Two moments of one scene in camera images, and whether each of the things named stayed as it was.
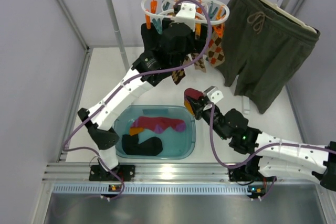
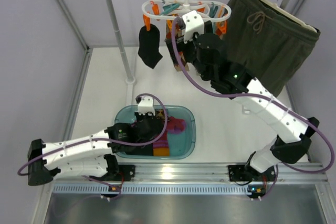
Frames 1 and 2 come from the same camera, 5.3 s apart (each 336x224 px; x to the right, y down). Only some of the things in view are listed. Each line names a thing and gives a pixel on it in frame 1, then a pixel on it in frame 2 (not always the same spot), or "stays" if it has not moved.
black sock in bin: (151, 146) stays
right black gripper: (198, 104) → (181, 44)
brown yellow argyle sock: (178, 75) → (160, 114)
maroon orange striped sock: (189, 93) → (160, 147)
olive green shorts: (264, 48) stays
